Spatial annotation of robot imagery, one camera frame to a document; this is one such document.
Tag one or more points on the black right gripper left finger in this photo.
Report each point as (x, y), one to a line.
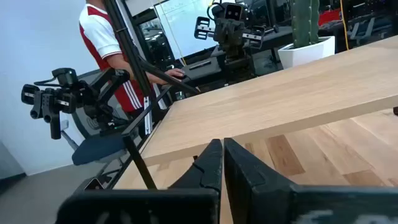
(208, 168)

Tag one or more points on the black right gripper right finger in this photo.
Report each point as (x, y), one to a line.
(252, 193)

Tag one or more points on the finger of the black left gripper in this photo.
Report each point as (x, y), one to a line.
(258, 37)
(202, 28)

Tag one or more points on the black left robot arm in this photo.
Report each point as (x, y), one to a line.
(236, 68)

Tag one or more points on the bright whiteboard panel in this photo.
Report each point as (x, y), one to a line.
(186, 28)

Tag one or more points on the gray desk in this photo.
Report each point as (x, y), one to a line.
(205, 73)

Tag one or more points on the green cactus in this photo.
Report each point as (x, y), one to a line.
(304, 21)

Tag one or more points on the white plant pot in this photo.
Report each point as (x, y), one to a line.
(304, 54)

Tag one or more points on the person's hand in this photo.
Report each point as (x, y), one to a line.
(174, 73)

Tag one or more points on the red background object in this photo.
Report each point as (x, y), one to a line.
(329, 17)

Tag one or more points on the person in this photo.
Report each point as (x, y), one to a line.
(99, 34)

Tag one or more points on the black background workstation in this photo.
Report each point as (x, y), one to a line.
(370, 25)

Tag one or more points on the office chair with blue seat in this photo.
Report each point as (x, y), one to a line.
(96, 149)

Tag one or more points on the black spare robot gripper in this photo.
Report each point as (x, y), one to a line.
(59, 99)

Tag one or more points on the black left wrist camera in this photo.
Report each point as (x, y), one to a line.
(233, 12)

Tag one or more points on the silver frame bracket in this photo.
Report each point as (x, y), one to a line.
(148, 115)

